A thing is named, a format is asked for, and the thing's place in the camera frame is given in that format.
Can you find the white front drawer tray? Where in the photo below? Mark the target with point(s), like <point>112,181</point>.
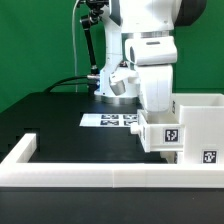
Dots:
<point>170,157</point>

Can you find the white marker tag sheet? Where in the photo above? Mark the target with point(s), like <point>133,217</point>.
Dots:
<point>107,120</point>

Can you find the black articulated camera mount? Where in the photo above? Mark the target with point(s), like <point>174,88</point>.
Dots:
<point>89,20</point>

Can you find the white drawer cabinet box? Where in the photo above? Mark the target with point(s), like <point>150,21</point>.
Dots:
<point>202,116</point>

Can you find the white drawer tray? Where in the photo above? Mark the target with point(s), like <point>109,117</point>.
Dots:
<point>158,133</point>
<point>170,157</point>

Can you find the white fence frame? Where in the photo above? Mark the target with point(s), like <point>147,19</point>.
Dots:
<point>17,171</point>

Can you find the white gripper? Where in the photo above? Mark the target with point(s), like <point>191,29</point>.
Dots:
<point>152,59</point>

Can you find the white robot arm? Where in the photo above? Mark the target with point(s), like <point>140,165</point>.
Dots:
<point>128,19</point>

